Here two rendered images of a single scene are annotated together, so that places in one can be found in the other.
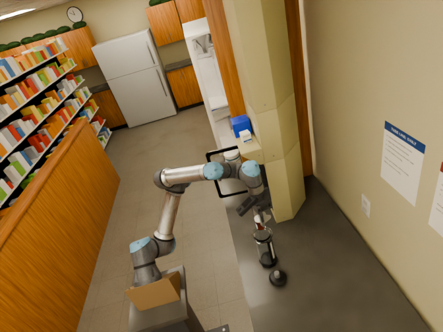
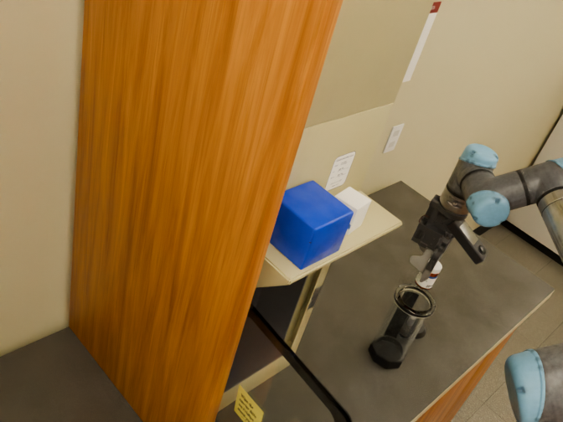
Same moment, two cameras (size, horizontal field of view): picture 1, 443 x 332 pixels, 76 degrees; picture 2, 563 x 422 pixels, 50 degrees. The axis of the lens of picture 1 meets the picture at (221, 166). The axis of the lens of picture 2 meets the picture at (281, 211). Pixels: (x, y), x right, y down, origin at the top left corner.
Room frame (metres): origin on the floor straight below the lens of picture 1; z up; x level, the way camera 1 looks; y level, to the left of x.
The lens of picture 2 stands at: (2.21, 0.25, 2.16)
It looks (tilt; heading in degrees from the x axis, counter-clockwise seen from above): 36 degrees down; 215
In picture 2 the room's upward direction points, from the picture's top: 17 degrees clockwise
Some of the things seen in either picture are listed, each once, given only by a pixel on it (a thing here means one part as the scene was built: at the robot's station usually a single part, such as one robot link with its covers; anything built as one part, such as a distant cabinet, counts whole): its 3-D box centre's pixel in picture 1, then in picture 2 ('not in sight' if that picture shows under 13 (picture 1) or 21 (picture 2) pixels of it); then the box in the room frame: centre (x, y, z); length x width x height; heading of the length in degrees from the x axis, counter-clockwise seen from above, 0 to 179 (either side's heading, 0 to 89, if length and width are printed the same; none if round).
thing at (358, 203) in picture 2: (245, 136); (348, 210); (1.39, -0.18, 1.54); 0.05 x 0.05 x 0.06; 7
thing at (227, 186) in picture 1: (233, 172); (265, 421); (1.60, -0.07, 1.19); 0.30 x 0.01 x 0.40; 84
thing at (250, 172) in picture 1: (251, 173); (472, 172); (1.02, -0.12, 1.55); 0.09 x 0.08 x 0.11; 44
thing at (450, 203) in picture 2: (254, 186); (457, 199); (1.02, -0.12, 1.47); 0.08 x 0.08 x 0.05
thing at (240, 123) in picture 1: (240, 126); (307, 223); (1.51, -0.18, 1.55); 0.10 x 0.10 x 0.09; 89
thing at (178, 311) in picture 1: (159, 298); not in sight; (1.00, 0.55, 0.92); 0.32 x 0.32 x 0.04; 2
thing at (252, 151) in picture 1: (246, 145); (322, 249); (1.43, -0.18, 1.46); 0.32 x 0.12 x 0.10; 179
